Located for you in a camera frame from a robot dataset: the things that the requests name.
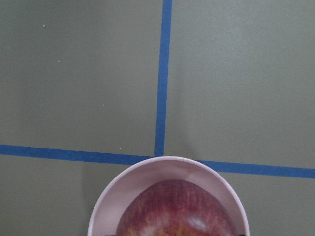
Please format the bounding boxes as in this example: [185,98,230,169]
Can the red yellow apple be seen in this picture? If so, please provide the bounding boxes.
[116,179,237,236]

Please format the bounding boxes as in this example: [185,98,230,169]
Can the pink bowl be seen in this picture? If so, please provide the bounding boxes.
[87,156,250,236]

